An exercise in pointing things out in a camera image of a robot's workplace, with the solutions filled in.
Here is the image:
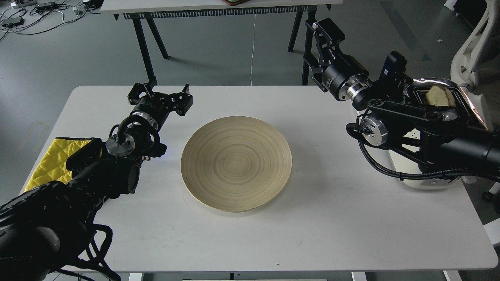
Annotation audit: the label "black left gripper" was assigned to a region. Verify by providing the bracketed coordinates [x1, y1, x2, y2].
[127, 82, 193, 126]

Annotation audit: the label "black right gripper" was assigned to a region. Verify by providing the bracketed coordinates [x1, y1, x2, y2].
[303, 18, 370, 101]

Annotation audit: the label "slice of bread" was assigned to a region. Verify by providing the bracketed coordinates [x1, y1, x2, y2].
[425, 85, 457, 107]

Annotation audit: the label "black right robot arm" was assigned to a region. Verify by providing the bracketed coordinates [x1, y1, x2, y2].
[304, 18, 499, 181]

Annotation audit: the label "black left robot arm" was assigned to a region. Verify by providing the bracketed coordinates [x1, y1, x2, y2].
[1, 79, 193, 281]

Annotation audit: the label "cream chrome toaster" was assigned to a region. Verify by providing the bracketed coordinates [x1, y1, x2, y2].
[389, 78, 499, 190]

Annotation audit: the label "background table with black legs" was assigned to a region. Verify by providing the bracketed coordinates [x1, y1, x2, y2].
[100, 0, 343, 80]

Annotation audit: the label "round wooden plate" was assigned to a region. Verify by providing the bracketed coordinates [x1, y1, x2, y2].
[181, 116, 293, 212]

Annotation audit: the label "yellow quilted cloth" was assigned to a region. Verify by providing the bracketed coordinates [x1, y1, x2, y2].
[23, 137, 101, 192]

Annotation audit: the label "white office chair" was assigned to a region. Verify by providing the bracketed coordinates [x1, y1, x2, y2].
[450, 0, 500, 130]

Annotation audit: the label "white hanging cable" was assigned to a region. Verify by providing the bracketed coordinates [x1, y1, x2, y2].
[250, 14, 257, 86]

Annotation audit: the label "floor cables and power strips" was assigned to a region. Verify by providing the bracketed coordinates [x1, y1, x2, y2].
[0, 0, 104, 39]

